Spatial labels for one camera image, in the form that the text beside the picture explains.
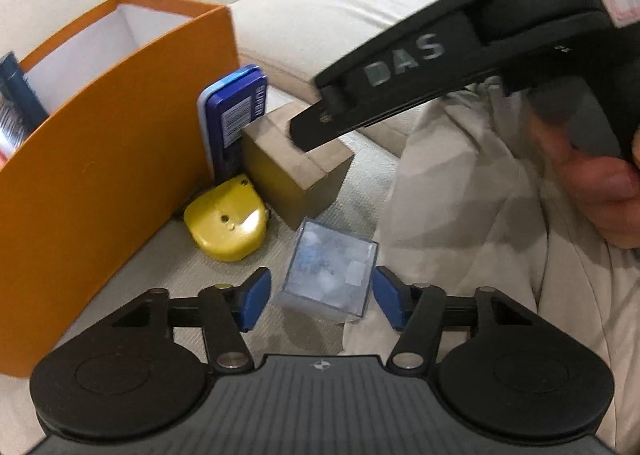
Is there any yellow tape measure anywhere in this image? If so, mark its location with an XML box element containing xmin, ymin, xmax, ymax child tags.
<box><xmin>183</xmin><ymin>174</ymin><xmax>271</xmax><ymax>263</ymax></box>

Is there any small brown cardboard box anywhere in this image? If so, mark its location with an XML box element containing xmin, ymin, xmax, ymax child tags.
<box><xmin>241</xmin><ymin>102</ymin><xmax>355</xmax><ymax>231</ymax></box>

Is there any beige blanket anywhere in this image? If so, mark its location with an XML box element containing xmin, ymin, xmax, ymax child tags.
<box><xmin>342</xmin><ymin>78</ymin><xmax>640</xmax><ymax>455</ymax></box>

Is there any blue tin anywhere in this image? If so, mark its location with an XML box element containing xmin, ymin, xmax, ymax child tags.
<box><xmin>196</xmin><ymin>64</ymin><xmax>271</xmax><ymax>183</ymax></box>

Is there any person's right hand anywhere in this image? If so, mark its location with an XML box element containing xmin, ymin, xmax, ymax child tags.
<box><xmin>530</xmin><ymin>110</ymin><xmax>640</xmax><ymax>249</ymax></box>

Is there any orange cardboard box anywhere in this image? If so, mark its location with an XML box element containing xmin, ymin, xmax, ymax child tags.
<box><xmin>0</xmin><ymin>0</ymin><xmax>241</xmax><ymax>378</ymax></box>

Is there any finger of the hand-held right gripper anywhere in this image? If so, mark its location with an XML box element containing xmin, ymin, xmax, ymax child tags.
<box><xmin>289</xmin><ymin>0</ymin><xmax>502</xmax><ymax>152</ymax></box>

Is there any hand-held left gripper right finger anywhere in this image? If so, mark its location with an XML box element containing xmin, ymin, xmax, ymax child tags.
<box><xmin>374</xmin><ymin>265</ymin><xmax>537</xmax><ymax>374</ymax></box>

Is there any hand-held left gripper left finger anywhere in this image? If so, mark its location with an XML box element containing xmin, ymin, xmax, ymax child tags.
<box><xmin>110</xmin><ymin>266</ymin><xmax>273</xmax><ymax>372</ymax></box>

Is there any clear plastic cube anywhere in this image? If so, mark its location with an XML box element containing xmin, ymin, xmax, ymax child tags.
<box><xmin>280</xmin><ymin>218</ymin><xmax>379</xmax><ymax>325</ymax></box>

